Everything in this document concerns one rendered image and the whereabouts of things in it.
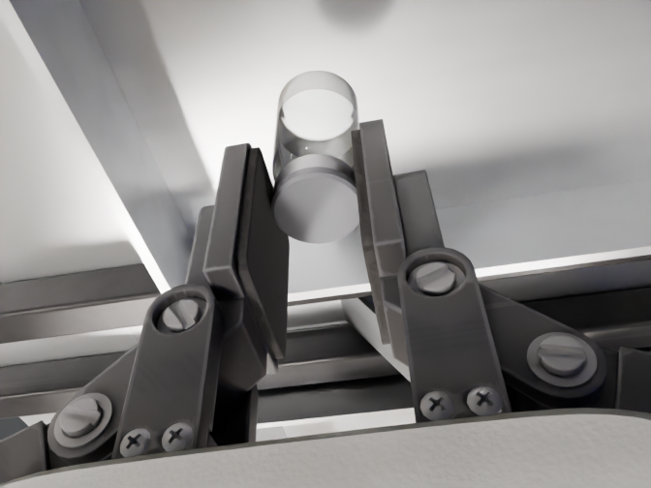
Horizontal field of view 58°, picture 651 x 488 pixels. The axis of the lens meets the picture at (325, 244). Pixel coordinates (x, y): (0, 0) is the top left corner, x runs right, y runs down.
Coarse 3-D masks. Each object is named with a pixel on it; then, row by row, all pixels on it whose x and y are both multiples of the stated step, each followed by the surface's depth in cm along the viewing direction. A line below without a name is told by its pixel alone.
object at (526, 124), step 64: (0, 0) 13; (64, 0) 16; (128, 0) 17; (192, 0) 17; (256, 0) 17; (320, 0) 17; (384, 0) 17; (448, 0) 17; (512, 0) 17; (576, 0) 17; (640, 0) 17; (64, 64) 16; (128, 64) 18; (192, 64) 18; (256, 64) 18; (320, 64) 18; (384, 64) 18; (448, 64) 18; (512, 64) 18; (576, 64) 18; (640, 64) 18; (128, 128) 19; (192, 128) 20; (256, 128) 20; (448, 128) 20; (512, 128) 20; (576, 128) 20; (640, 128) 20; (128, 192) 18; (192, 192) 22; (448, 192) 22; (512, 192) 22; (576, 192) 21; (640, 192) 21; (320, 256) 22; (512, 256) 20; (576, 256) 19
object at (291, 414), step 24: (312, 384) 28; (336, 384) 27; (360, 384) 27; (384, 384) 27; (408, 384) 27; (264, 408) 27; (288, 408) 27; (312, 408) 27; (336, 408) 26; (360, 408) 26; (384, 408) 26; (408, 408) 26; (264, 432) 30; (288, 432) 34; (312, 432) 34
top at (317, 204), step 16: (288, 176) 12; (304, 176) 12; (320, 176) 12; (336, 176) 12; (288, 192) 13; (304, 192) 13; (320, 192) 13; (336, 192) 13; (352, 192) 13; (272, 208) 13; (288, 208) 13; (304, 208) 13; (320, 208) 13; (336, 208) 13; (352, 208) 13; (288, 224) 13; (304, 224) 13; (320, 224) 13; (336, 224) 13; (352, 224) 13; (304, 240) 14; (320, 240) 14; (336, 240) 14
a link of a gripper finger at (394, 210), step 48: (384, 144) 12; (384, 192) 10; (384, 240) 10; (432, 240) 11; (384, 288) 10; (480, 288) 10; (384, 336) 11; (528, 336) 9; (576, 336) 9; (528, 384) 8; (576, 384) 8
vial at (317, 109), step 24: (312, 72) 15; (288, 96) 15; (312, 96) 14; (336, 96) 15; (288, 120) 14; (312, 120) 14; (336, 120) 14; (288, 144) 13; (312, 144) 13; (336, 144) 13; (288, 168) 13; (336, 168) 13
